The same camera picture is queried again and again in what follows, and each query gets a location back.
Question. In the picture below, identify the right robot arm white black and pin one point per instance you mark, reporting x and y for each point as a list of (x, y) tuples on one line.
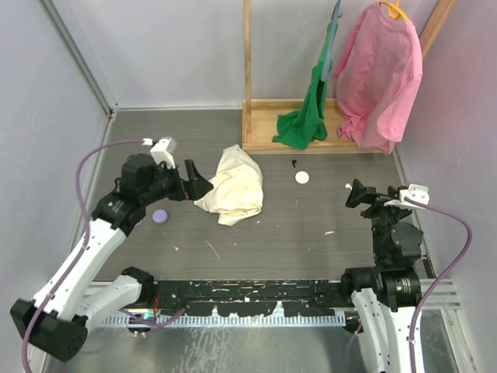
[(387, 294)]

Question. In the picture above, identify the white cable duct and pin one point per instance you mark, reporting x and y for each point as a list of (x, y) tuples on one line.
[(277, 319)]

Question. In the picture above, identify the purple earbud charging case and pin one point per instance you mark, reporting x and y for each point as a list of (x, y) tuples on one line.
[(160, 216)]

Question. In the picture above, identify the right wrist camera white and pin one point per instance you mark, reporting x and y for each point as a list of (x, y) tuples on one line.
[(399, 198)]

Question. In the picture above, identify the cream cloth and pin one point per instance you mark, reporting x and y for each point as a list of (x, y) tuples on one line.
[(237, 192)]

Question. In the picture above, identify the blue hanger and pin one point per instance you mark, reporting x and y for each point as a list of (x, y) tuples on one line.
[(331, 33)]

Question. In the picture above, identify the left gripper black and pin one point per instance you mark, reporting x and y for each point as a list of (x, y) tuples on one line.
[(195, 189)]

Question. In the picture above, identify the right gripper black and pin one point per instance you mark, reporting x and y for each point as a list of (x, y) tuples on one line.
[(359, 193)]

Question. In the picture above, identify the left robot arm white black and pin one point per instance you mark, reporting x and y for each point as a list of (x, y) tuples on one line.
[(58, 319)]

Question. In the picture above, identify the pink shirt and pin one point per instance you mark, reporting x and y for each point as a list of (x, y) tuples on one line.
[(377, 79)]

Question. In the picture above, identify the orange hanger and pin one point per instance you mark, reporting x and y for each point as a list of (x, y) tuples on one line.
[(394, 10)]

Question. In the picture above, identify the white earbud charging case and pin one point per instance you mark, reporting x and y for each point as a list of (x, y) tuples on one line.
[(302, 177)]

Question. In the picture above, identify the wooden clothes rack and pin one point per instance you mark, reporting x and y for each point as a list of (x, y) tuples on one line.
[(259, 115)]

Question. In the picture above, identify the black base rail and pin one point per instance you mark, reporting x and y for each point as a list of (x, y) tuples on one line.
[(246, 298)]

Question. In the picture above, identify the green shirt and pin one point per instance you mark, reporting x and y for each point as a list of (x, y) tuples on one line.
[(301, 127)]

